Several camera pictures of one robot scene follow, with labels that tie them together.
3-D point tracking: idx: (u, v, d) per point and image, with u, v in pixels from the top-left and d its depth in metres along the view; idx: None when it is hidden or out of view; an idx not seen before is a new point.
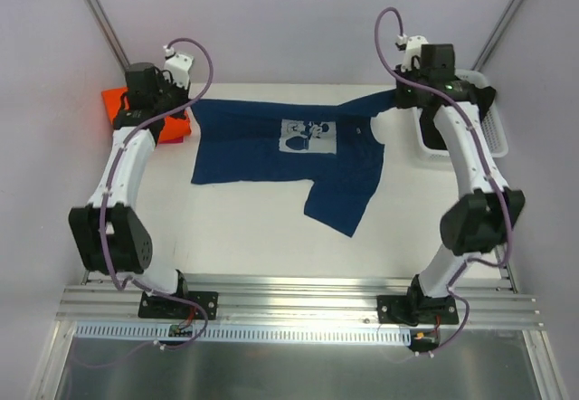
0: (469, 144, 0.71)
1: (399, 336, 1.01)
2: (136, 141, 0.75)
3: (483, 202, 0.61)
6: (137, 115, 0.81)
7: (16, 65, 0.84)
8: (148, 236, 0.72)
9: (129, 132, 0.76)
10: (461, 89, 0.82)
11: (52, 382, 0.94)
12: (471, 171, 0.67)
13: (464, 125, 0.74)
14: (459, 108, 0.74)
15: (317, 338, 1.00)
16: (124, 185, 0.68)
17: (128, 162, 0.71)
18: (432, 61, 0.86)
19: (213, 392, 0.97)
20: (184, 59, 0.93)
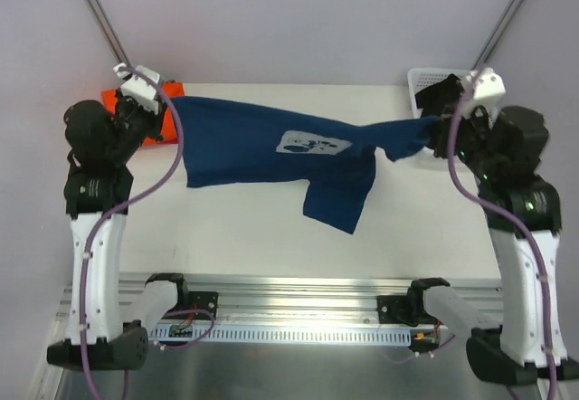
0: (531, 292, 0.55)
1: (399, 337, 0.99)
2: (101, 239, 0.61)
3: (532, 377, 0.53)
6: (93, 187, 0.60)
7: (15, 67, 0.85)
8: (142, 331, 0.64)
9: (90, 225, 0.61)
10: (543, 205, 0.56)
11: (52, 382, 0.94)
12: (527, 337, 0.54)
13: (535, 268, 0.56)
14: (533, 241, 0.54)
15: (317, 338, 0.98)
16: (101, 311, 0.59)
17: (98, 277, 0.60)
18: (510, 140, 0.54)
19: (213, 392, 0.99)
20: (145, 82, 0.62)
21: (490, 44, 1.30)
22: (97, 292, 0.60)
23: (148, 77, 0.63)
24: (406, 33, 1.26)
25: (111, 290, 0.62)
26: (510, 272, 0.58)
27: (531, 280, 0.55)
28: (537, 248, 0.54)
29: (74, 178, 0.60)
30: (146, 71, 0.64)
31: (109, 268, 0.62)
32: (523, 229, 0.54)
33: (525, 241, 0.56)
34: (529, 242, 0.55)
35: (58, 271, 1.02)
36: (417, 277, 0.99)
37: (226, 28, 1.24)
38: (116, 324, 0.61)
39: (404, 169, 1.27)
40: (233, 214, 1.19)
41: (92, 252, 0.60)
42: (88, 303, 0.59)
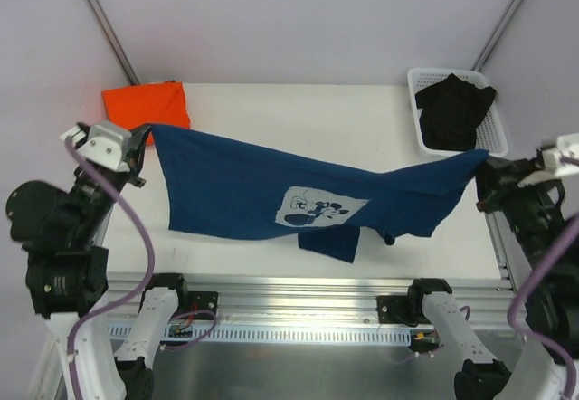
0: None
1: (398, 337, 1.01)
2: (85, 338, 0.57)
3: None
6: (61, 287, 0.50)
7: (14, 66, 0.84)
8: (149, 371, 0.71)
9: (68, 327, 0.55)
10: None
11: (52, 382, 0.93)
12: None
13: (560, 385, 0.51)
14: (572, 371, 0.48)
15: (317, 338, 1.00)
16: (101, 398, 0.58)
17: (90, 373, 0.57)
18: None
19: (213, 392, 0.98)
20: (104, 148, 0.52)
21: (491, 43, 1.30)
22: (92, 383, 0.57)
23: (106, 145, 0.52)
24: (406, 33, 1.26)
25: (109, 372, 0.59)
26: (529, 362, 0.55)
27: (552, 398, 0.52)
28: (574, 378, 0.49)
29: (33, 271, 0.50)
30: (102, 136, 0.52)
31: (101, 357, 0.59)
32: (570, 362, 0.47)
33: (562, 367, 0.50)
34: (567, 370, 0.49)
35: None
36: (417, 277, 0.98)
37: (226, 28, 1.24)
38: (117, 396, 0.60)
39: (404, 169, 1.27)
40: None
41: (77, 348, 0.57)
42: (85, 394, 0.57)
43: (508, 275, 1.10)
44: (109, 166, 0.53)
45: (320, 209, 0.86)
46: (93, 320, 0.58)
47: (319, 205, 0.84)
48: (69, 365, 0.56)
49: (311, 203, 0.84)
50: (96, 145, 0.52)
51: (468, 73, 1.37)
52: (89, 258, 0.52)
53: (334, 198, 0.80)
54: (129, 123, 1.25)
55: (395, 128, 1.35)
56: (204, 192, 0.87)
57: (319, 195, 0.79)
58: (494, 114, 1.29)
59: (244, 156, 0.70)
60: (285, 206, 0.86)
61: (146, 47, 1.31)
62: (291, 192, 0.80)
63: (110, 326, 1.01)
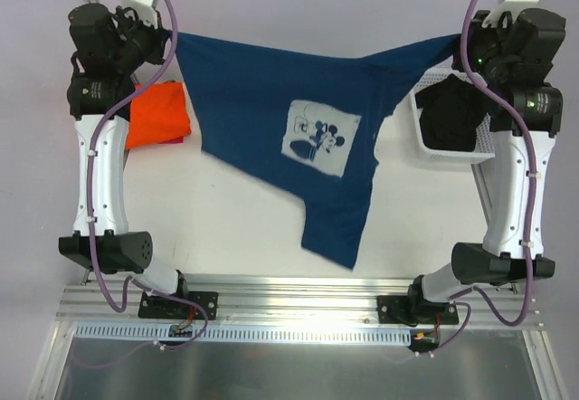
0: (519, 186, 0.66)
1: (399, 336, 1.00)
2: (105, 139, 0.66)
3: (507, 267, 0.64)
6: (96, 89, 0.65)
7: (16, 65, 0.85)
8: (147, 234, 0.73)
9: (94, 125, 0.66)
10: (545, 105, 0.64)
11: (52, 382, 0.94)
12: (508, 230, 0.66)
13: (525, 165, 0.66)
14: (527, 137, 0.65)
15: (317, 338, 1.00)
16: (109, 205, 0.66)
17: (104, 175, 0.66)
18: (526, 43, 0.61)
19: (213, 392, 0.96)
20: None
21: None
22: (104, 188, 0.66)
23: None
24: None
25: (118, 194, 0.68)
26: (502, 165, 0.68)
27: (521, 177, 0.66)
28: (531, 145, 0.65)
29: (76, 81, 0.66)
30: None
31: (114, 172, 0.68)
32: (524, 127, 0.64)
33: (520, 138, 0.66)
34: (524, 138, 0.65)
35: (59, 271, 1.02)
36: (418, 275, 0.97)
37: None
38: (120, 223, 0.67)
39: (402, 169, 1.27)
40: (232, 213, 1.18)
41: (98, 149, 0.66)
42: (95, 198, 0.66)
43: None
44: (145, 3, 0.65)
45: (320, 138, 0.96)
46: (115, 129, 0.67)
47: (319, 130, 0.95)
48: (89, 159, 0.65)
49: (312, 124, 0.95)
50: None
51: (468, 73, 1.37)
52: (119, 76, 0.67)
53: (331, 115, 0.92)
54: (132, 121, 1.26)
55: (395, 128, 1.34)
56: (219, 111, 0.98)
57: (320, 112, 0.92)
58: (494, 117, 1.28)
59: (268, 66, 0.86)
60: (289, 129, 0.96)
61: None
62: (294, 108, 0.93)
63: (114, 325, 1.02)
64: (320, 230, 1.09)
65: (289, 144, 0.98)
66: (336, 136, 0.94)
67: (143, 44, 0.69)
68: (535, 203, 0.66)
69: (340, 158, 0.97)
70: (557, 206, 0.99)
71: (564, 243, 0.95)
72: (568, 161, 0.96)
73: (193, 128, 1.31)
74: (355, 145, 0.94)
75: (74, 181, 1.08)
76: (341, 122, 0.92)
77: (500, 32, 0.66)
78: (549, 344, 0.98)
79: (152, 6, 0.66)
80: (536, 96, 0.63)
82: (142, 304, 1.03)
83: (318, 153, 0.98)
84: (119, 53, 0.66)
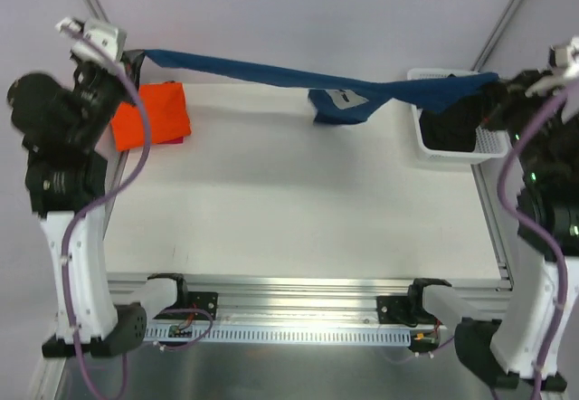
0: (541, 316, 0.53)
1: (399, 337, 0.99)
2: (79, 240, 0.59)
3: (513, 384, 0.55)
6: (59, 183, 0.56)
7: (16, 65, 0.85)
8: (142, 311, 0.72)
9: (64, 225, 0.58)
10: None
11: (52, 382, 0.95)
12: (522, 352, 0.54)
13: (554, 292, 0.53)
14: (562, 266, 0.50)
15: (317, 339, 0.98)
16: (91, 311, 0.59)
17: (82, 281, 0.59)
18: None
19: (214, 392, 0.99)
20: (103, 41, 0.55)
21: (489, 45, 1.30)
22: (84, 294, 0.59)
23: (102, 36, 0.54)
24: (406, 33, 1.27)
25: (101, 294, 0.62)
26: (528, 271, 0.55)
27: (546, 304, 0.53)
28: (565, 276, 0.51)
29: (34, 168, 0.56)
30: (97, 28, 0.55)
31: (94, 272, 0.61)
32: (561, 260, 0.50)
33: (554, 267, 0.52)
34: (558, 268, 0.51)
35: None
36: (418, 277, 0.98)
37: (225, 27, 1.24)
38: (109, 318, 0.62)
39: (402, 169, 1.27)
40: (233, 214, 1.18)
41: (71, 252, 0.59)
42: (76, 306, 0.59)
43: (509, 275, 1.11)
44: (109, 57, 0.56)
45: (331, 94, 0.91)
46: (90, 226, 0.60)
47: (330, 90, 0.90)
48: (62, 267, 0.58)
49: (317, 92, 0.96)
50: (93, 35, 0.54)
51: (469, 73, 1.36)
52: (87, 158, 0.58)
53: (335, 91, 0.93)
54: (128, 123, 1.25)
55: (395, 128, 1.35)
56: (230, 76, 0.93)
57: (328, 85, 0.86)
58: None
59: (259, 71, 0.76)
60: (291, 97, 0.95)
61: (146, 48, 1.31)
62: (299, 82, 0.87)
63: None
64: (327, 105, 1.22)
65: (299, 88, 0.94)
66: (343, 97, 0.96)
67: (108, 99, 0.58)
68: (557, 328, 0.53)
69: None
70: None
71: None
72: None
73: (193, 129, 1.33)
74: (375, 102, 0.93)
75: None
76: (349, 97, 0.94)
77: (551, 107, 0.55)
78: None
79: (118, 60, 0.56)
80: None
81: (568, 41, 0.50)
82: None
83: None
84: (81, 125, 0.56)
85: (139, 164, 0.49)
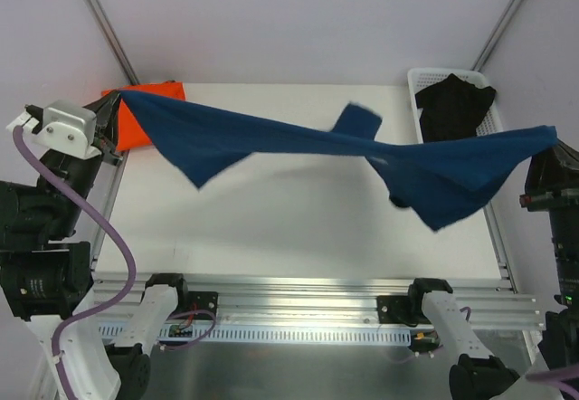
0: None
1: (398, 336, 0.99)
2: (72, 337, 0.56)
3: None
6: (37, 290, 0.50)
7: (15, 64, 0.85)
8: (145, 358, 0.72)
9: (55, 331, 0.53)
10: None
11: (51, 381, 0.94)
12: None
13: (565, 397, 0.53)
14: None
15: (317, 338, 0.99)
16: (93, 393, 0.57)
17: (79, 368, 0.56)
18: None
19: (214, 392, 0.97)
20: (66, 137, 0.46)
21: (490, 44, 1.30)
22: (82, 378, 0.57)
23: (66, 132, 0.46)
24: (405, 34, 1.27)
25: (99, 370, 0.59)
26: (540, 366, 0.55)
27: None
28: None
29: (4, 276, 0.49)
30: (59, 120, 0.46)
31: (90, 357, 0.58)
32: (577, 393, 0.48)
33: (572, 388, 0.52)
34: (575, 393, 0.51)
35: None
36: (418, 277, 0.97)
37: (225, 27, 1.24)
38: (109, 387, 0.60)
39: None
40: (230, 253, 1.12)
41: (63, 349, 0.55)
42: (75, 388, 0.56)
43: (508, 275, 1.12)
44: (75, 153, 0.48)
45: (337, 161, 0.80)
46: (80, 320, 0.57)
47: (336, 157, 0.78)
48: (56, 366, 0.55)
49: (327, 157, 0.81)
50: (59, 130, 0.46)
51: (468, 73, 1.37)
52: (67, 254, 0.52)
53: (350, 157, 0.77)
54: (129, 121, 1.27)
55: (395, 128, 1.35)
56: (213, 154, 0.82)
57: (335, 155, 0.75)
58: (493, 115, 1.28)
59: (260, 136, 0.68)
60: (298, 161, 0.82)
61: (146, 48, 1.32)
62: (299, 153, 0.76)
63: (110, 326, 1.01)
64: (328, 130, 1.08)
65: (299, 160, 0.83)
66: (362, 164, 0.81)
67: (82, 180, 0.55)
68: None
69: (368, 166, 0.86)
70: None
71: None
72: None
73: None
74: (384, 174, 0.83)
75: None
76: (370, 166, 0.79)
77: None
78: None
79: (88, 154, 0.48)
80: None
81: None
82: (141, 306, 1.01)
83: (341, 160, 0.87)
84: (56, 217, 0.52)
85: (124, 289, 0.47)
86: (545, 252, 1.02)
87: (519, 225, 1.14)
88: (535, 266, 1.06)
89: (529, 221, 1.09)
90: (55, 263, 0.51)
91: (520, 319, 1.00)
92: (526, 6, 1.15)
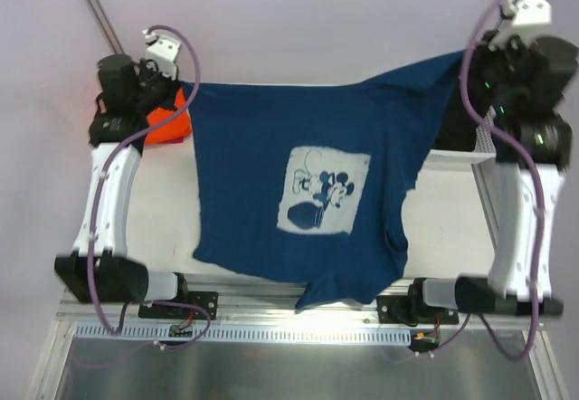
0: (526, 242, 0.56)
1: (399, 336, 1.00)
2: (118, 163, 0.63)
3: (514, 307, 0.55)
6: (115, 125, 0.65)
7: (15, 65, 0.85)
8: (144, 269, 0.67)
9: (109, 151, 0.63)
10: (557, 138, 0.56)
11: (51, 382, 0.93)
12: (514, 268, 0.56)
13: (532, 201, 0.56)
14: (535, 172, 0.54)
15: (317, 338, 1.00)
16: (110, 223, 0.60)
17: (111, 195, 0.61)
18: (536, 77, 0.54)
19: (213, 391, 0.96)
20: (167, 46, 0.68)
21: None
22: (110, 210, 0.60)
23: (169, 43, 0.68)
24: (406, 34, 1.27)
25: (122, 216, 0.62)
26: (508, 204, 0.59)
27: (527, 214, 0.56)
28: (539, 181, 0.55)
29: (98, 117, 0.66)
30: (166, 36, 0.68)
31: (119, 199, 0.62)
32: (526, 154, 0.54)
33: (527, 173, 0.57)
34: (532, 175, 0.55)
35: None
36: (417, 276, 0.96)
37: (226, 27, 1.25)
38: (123, 246, 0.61)
39: None
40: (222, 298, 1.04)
41: (109, 174, 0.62)
42: (99, 215, 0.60)
43: None
44: (166, 57, 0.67)
45: (327, 192, 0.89)
46: (129, 154, 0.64)
47: (325, 184, 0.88)
48: (99, 181, 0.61)
49: (315, 179, 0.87)
50: (163, 41, 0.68)
51: None
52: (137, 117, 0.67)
53: (336, 162, 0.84)
54: None
55: None
56: (229, 190, 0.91)
57: (321, 161, 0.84)
58: None
59: (235, 109, 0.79)
60: (288, 190, 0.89)
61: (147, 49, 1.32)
62: (293, 159, 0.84)
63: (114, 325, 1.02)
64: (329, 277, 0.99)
65: (288, 212, 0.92)
66: (346, 185, 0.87)
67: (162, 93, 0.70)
68: (544, 241, 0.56)
69: (350, 210, 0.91)
70: (556, 206, 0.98)
71: (565, 243, 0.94)
72: None
73: None
74: (368, 186, 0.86)
75: (73, 182, 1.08)
76: (350, 170, 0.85)
77: (510, 54, 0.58)
78: (550, 345, 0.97)
79: (174, 61, 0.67)
80: (547, 120, 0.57)
81: None
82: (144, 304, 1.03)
83: (327, 211, 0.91)
84: (138, 95, 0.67)
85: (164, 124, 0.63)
86: None
87: None
88: None
89: None
90: (130, 122, 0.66)
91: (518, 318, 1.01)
92: None
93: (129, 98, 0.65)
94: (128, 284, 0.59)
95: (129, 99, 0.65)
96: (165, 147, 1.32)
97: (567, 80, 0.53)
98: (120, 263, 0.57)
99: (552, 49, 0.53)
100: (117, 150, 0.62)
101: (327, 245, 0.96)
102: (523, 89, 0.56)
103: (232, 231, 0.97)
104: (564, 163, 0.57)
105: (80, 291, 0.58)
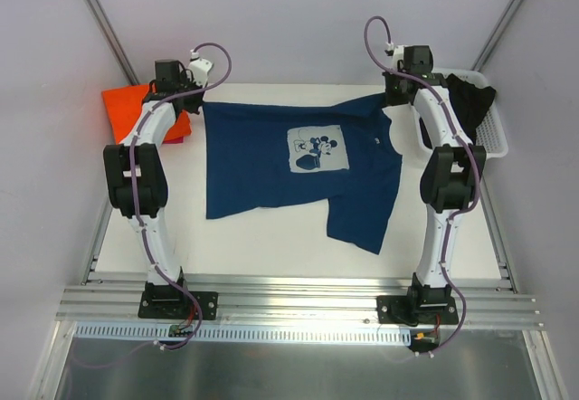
0: (441, 120, 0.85)
1: (399, 336, 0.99)
2: (162, 109, 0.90)
3: (450, 154, 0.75)
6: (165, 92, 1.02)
7: (17, 66, 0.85)
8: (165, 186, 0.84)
9: (156, 102, 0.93)
10: (434, 77, 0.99)
11: (51, 382, 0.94)
12: (441, 133, 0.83)
13: (436, 100, 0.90)
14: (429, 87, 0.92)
15: (317, 338, 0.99)
16: (150, 134, 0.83)
17: (154, 120, 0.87)
18: (412, 58, 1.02)
19: (213, 392, 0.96)
20: (205, 62, 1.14)
21: (490, 42, 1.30)
22: (150, 126, 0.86)
23: (205, 61, 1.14)
24: (405, 33, 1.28)
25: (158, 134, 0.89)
26: (427, 114, 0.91)
27: (436, 106, 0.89)
28: (431, 88, 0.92)
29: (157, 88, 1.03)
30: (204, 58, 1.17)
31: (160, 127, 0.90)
32: (423, 83, 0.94)
33: (426, 90, 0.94)
34: (426, 87, 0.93)
35: (59, 271, 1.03)
36: (414, 274, 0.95)
37: (227, 27, 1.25)
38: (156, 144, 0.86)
39: (402, 169, 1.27)
40: (229, 271, 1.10)
41: (156, 109, 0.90)
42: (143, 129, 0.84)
43: (509, 275, 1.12)
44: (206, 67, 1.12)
45: (317, 147, 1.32)
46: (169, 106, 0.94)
47: (315, 144, 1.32)
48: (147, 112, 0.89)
49: (308, 142, 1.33)
50: (203, 60, 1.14)
51: (468, 73, 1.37)
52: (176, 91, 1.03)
53: (318, 131, 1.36)
54: (128, 128, 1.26)
55: (396, 129, 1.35)
56: (245, 160, 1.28)
57: (309, 133, 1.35)
58: (493, 115, 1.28)
59: (248, 117, 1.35)
60: (292, 153, 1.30)
61: (146, 48, 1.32)
62: (291, 135, 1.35)
63: (114, 325, 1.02)
64: (344, 219, 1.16)
65: (296, 162, 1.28)
66: (329, 141, 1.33)
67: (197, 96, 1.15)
68: (452, 116, 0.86)
69: (338, 154, 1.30)
70: (555, 204, 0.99)
71: (564, 243, 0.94)
72: (564, 157, 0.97)
73: (193, 129, 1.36)
74: (346, 143, 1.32)
75: (74, 181, 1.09)
76: (328, 134, 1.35)
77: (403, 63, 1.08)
78: (549, 344, 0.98)
79: (206, 71, 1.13)
80: (430, 73, 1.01)
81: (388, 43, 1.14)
82: (143, 304, 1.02)
83: (321, 157, 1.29)
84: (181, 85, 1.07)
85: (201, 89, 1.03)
86: (544, 250, 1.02)
87: (518, 224, 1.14)
88: (534, 263, 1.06)
89: (530, 220, 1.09)
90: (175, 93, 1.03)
91: (519, 318, 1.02)
92: (526, 4, 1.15)
93: (172, 80, 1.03)
94: (157, 192, 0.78)
95: (173, 82, 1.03)
96: (165, 147, 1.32)
97: (429, 65, 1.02)
98: (156, 166, 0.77)
99: (422, 55, 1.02)
100: (161, 101, 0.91)
101: (330, 182, 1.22)
102: (411, 65, 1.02)
103: (251, 185, 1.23)
104: (443, 82, 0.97)
105: (117, 176, 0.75)
